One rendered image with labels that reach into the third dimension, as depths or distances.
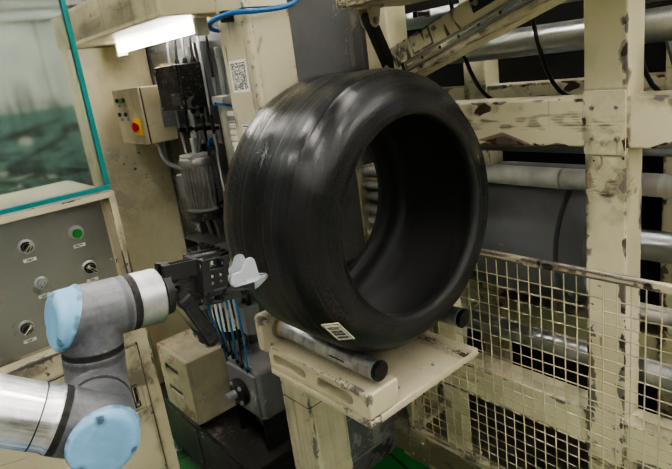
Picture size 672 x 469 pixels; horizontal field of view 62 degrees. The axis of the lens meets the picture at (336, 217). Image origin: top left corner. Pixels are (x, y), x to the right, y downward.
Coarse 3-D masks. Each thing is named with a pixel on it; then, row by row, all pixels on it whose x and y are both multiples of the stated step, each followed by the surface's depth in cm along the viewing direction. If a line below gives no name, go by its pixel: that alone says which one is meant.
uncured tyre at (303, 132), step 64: (256, 128) 112; (320, 128) 99; (384, 128) 144; (448, 128) 119; (256, 192) 104; (320, 192) 97; (384, 192) 149; (448, 192) 142; (256, 256) 107; (320, 256) 99; (384, 256) 150; (448, 256) 140; (320, 320) 105; (384, 320) 111
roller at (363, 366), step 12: (276, 324) 138; (288, 336) 134; (300, 336) 130; (312, 336) 128; (312, 348) 127; (324, 348) 124; (336, 348) 122; (336, 360) 121; (348, 360) 118; (360, 360) 116; (372, 360) 114; (360, 372) 116; (372, 372) 113; (384, 372) 114
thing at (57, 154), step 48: (0, 0) 127; (48, 0) 133; (0, 48) 128; (48, 48) 134; (0, 96) 129; (48, 96) 136; (0, 144) 130; (48, 144) 137; (96, 144) 144; (0, 192) 131; (48, 192) 138
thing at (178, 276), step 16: (192, 256) 98; (208, 256) 99; (224, 256) 96; (160, 272) 93; (176, 272) 92; (192, 272) 94; (208, 272) 94; (224, 272) 98; (176, 288) 95; (192, 288) 95; (208, 288) 95; (224, 288) 97; (176, 304) 91; (208, 304) 96
